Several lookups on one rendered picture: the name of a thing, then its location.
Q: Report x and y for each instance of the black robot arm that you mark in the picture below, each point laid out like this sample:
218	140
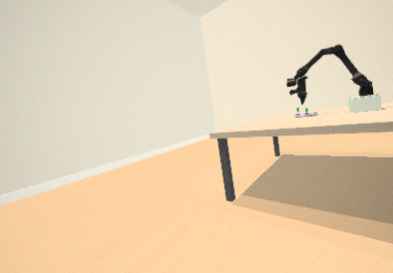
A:
366	88

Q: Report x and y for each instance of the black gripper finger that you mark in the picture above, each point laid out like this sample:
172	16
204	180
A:
302	98

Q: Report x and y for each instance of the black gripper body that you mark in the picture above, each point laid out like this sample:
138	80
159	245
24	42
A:
301	90

